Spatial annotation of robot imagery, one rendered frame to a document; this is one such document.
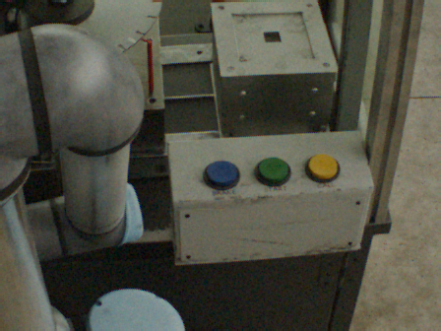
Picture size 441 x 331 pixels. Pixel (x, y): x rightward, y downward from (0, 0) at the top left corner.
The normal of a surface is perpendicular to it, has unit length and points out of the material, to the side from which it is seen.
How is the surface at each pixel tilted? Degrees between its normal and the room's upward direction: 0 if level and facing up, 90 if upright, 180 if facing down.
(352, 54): 90
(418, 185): 0
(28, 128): 79
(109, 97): 72
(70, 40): 23
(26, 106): 59
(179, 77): 0
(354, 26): 90
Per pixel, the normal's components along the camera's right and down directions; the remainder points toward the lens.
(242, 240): 0.09, 0.75
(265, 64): 0.01, -0.66
